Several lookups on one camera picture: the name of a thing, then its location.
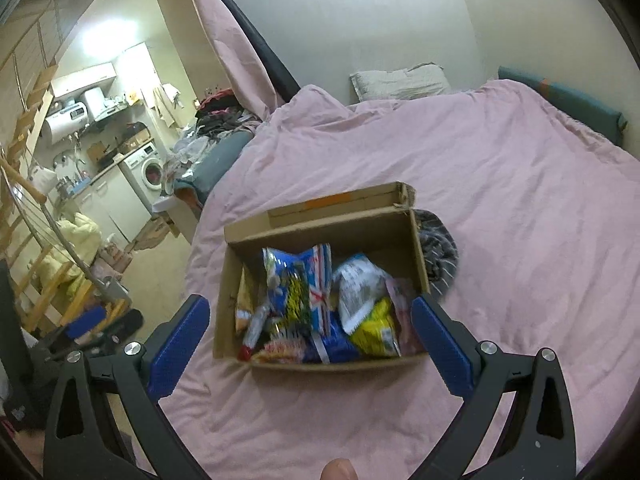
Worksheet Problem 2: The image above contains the blue yellow snack bag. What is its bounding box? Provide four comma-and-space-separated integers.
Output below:
303, 311, 360, 364

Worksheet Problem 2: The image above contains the brown cardboard box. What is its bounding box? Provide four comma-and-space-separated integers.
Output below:
213, 182, 430, 372

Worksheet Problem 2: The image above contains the pink duvet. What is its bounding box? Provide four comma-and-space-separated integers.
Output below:
163, 0, 639, 479

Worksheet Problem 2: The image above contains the teal bed bolster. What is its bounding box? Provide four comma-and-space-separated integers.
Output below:
498, 66, 628, 148

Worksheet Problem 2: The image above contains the right hand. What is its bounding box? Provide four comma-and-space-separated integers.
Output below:
320, 458, 358, 480

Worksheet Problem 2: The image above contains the white printed snack bag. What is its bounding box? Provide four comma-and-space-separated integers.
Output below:
332, 254, 392, 335

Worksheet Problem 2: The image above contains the white grey pillow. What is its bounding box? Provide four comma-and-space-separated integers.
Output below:
349, 63, 451, 102

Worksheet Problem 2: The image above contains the pink floral paper packet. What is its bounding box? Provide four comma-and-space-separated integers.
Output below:
385, 278, 424, 356

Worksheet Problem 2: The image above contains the dark striped garment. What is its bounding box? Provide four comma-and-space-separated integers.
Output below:
413, 209, 459, 300

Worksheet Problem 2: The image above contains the white water heater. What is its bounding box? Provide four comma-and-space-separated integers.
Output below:
41, 102, 90, 148

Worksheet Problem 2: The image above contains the pile of dark clothes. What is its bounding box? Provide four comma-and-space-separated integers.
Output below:
195, 89, 262, 140

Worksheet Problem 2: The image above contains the tan narrow snack packet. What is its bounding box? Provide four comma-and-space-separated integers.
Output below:
234, 266, 256, 334

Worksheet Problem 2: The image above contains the red snack bag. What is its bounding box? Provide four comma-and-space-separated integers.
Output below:
238, 302, 271, 362

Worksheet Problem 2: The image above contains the power life snack bag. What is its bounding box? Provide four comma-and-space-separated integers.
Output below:
250, 337, 307, 364

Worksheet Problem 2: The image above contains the blue green popcorn bag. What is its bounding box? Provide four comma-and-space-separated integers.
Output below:
262, 244, 332, 335

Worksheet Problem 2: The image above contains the white washing machine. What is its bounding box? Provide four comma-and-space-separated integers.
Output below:
118, 141, 164, 211

